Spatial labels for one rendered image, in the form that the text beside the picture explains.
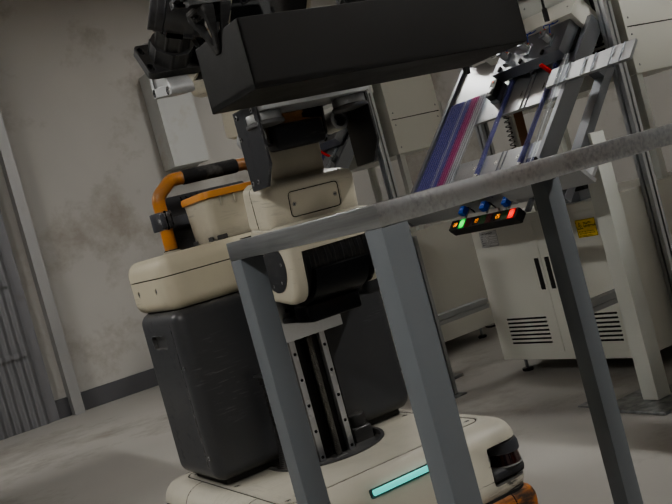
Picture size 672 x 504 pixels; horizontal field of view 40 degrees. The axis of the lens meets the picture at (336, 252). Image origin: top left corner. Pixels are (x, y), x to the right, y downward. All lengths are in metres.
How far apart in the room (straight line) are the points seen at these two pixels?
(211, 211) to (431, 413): 1.13
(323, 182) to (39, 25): 4.80
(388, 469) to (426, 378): 0.82
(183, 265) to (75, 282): 4.25
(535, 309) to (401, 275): 2.49
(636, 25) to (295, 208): 1.94
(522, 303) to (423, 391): 2.51
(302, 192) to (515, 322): 1.91
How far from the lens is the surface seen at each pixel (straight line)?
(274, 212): 1.87
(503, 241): 3.61
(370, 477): 1.91
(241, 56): 1.46
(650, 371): 2.95
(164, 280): 2.05
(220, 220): 2.15
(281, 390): 1.48
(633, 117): 3.36
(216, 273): 2.08
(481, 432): 2.05
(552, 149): 3.11
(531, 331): 3.64
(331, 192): 1.94
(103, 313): 6.33
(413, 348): 1.11
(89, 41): 6.64
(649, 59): 3.56
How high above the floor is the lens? 0.80
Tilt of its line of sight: 2 degrees down
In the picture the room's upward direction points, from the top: 15 degrees counter-clockwise
